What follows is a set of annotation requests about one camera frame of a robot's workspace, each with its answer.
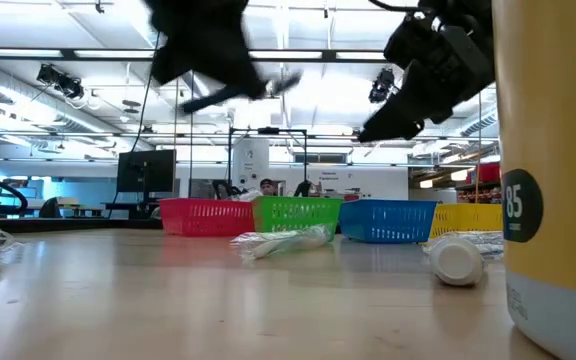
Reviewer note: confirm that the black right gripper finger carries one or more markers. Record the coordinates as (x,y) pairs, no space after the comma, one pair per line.
(385,122)
(410,127)

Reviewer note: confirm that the green toothbrush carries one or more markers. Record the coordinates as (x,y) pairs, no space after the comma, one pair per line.
(283,243)

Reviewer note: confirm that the black ceiling-mounted device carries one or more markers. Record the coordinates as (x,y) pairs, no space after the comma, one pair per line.
(60,80)
(382,85)

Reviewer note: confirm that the red storage bin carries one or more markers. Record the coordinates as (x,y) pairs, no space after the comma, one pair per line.
(488,173)

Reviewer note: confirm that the person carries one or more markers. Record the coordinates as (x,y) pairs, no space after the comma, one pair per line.
(268,187)

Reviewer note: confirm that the blue plastic basket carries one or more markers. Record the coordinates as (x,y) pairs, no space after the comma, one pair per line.
(383,220)

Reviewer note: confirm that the yellow plastic basket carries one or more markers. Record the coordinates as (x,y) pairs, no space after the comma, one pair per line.
(468,217)

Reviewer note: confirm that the green plastic basket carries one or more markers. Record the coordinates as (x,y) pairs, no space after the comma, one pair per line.
(298,212)

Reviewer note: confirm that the black computer monitor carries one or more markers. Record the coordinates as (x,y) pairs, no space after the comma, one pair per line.
(145,170)

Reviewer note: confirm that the red plastic basket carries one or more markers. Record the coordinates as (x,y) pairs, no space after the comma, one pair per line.
(203,217)

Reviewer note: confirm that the yellow wipes canister white lid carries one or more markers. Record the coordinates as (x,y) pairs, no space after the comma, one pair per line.
(553,125)

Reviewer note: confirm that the dark office chair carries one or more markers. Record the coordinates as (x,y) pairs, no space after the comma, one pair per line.
(50,209)

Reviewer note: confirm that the black background rig frame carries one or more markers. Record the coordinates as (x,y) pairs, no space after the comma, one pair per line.
(268,131)

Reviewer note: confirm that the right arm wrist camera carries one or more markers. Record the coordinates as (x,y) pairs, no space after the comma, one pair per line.
(460,45)

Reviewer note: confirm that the black overhead frame beam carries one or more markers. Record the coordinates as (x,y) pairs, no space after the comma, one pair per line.
(330,55)

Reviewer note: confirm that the black aluminium table frame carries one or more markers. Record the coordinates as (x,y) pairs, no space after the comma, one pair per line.
(68,225)

